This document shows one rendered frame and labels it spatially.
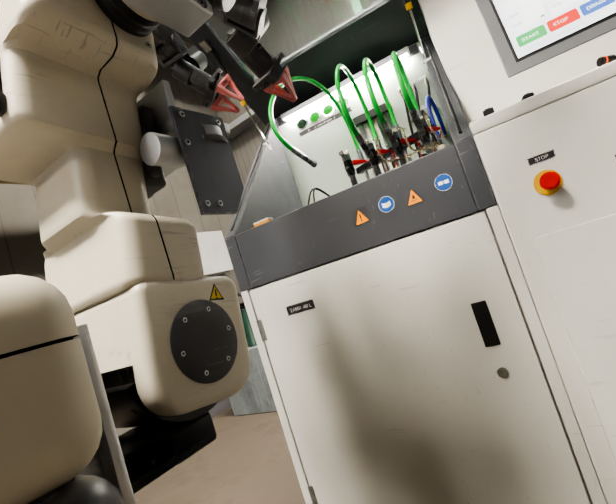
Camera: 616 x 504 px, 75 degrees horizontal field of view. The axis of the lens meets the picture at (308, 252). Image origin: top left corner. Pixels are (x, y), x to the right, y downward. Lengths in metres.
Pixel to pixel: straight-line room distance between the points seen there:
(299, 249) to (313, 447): 0.53
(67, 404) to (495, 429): 0.92
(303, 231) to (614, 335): 0.70
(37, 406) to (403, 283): 0.83
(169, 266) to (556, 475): 0.90
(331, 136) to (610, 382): 1.17
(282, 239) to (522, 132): 0.61
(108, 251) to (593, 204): 0.86
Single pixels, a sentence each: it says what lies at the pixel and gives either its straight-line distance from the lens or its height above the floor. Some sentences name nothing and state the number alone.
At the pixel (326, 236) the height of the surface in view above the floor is 0.85.
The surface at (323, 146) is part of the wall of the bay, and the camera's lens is 1.64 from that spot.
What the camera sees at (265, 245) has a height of 0.89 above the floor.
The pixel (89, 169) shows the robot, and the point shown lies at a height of 0.97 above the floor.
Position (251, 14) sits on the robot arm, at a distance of 0.96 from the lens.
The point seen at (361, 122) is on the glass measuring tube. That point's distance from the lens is 1.57.
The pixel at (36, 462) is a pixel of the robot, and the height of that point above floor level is 0.71.
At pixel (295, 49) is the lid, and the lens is 1.63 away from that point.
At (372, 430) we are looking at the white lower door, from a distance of 1.11.
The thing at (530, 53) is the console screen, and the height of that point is 1.14.
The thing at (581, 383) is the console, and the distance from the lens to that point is 1.02.
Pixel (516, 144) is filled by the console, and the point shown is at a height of 0.90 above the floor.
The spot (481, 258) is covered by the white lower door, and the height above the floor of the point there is 0.69.
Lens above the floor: 0.75
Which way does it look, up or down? 4 degrees up
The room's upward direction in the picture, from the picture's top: 18 degrees counter-clockwise
